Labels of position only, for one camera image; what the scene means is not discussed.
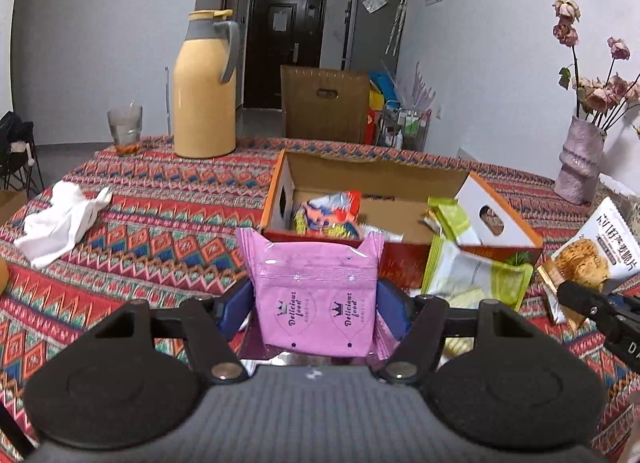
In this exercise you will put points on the crumpled white cloth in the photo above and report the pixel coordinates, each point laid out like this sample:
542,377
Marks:
55,223

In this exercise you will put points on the person's right forearm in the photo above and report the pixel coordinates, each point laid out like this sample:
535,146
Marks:
632,423

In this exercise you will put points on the black clothes pile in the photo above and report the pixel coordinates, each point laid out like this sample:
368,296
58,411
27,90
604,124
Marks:
15,143

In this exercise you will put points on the pink snack packet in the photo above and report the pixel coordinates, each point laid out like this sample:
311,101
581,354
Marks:
310,293

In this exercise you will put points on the pink textured vase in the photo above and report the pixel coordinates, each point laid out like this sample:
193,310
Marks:
580,163

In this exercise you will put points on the orange red cardboard box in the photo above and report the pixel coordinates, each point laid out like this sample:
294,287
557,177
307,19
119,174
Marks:
375,178

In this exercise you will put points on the grey refrigerator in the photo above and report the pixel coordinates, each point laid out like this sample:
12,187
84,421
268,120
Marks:
365,38

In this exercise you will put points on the small white grey snack packet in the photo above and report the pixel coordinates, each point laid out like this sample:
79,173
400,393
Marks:
380,233

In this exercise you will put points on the wooden chair back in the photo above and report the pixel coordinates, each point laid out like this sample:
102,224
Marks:
310,118

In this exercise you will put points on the red orange snack packet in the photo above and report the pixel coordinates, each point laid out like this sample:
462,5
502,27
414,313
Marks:
330,213

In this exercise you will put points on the drinking glass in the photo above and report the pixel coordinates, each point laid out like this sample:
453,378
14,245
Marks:
125,130

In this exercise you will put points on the blue and yellow bags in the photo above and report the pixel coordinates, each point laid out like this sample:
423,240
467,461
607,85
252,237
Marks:
382,85

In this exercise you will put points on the white folded umbrella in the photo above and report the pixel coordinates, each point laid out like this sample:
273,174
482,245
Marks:
396,23

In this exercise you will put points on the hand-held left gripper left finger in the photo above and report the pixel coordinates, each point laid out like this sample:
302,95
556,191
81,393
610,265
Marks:
237,305

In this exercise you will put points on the red gift box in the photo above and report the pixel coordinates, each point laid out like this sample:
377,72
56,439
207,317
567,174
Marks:
372,125

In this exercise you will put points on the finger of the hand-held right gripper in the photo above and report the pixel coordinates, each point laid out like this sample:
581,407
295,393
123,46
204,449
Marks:
580,295

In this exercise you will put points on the long green white snack packet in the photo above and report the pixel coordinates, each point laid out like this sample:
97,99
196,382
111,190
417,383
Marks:
455,223

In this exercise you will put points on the dark entrance door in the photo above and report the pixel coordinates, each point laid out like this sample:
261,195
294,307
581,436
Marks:
280,53

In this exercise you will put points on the patterned tissue box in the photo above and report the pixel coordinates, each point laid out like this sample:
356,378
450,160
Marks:
612,188

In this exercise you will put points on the yellow thermos jug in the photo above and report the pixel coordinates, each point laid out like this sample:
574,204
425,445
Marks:
202,93

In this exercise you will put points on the white packet with crisps picture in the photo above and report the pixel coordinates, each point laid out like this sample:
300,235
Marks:
590,253

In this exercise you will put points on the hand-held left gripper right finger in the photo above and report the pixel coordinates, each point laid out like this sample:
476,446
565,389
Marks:
390,305

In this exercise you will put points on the dried pink roses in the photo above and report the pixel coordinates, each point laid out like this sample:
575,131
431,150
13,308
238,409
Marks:
600,98

